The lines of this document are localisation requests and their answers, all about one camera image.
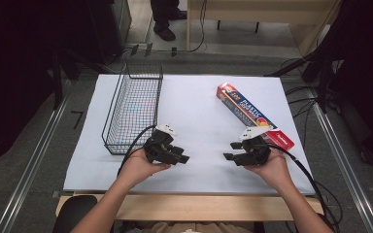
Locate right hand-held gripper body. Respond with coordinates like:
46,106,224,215
237,125,272,167

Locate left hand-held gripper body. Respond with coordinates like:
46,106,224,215
143,123,179,165

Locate person's right hand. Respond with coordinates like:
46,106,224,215
243,148,296,192

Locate person's left hand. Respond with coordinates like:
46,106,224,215
118,148,173,190

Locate red and blue plastic wrap box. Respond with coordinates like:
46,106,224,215
216,81,296,152

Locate white table sheet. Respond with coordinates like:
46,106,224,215
63,74,317,196

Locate light wooden table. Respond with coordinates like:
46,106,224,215
54,193,324,223

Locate black tripod stand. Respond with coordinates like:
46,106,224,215
264,45,338,115

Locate black chair seat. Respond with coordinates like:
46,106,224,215
51,194,99,233

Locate dark cabinet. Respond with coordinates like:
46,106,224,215
86,0,133,66

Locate dark curtain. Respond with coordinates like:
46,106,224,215
317,0,373,168
0,0,91,173

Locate light wooden bench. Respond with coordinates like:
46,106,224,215
186,0,342,56

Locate left hand-held gripper cable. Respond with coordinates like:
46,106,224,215
117,124,157,178

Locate hand-held gripper cable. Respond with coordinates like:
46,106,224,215
266,143,342,233
117,124,157,178

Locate black wire basket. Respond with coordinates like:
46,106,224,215
101,63,164,156

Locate black floor cables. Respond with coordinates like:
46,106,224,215
283,84,320,149

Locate right hand-held gripper cable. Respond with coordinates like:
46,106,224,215
266,143,342,233

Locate metal floor rail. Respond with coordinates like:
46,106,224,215
0,79,73,233
306,86,373,233

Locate thin black hanging cable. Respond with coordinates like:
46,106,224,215
187,0,208,53

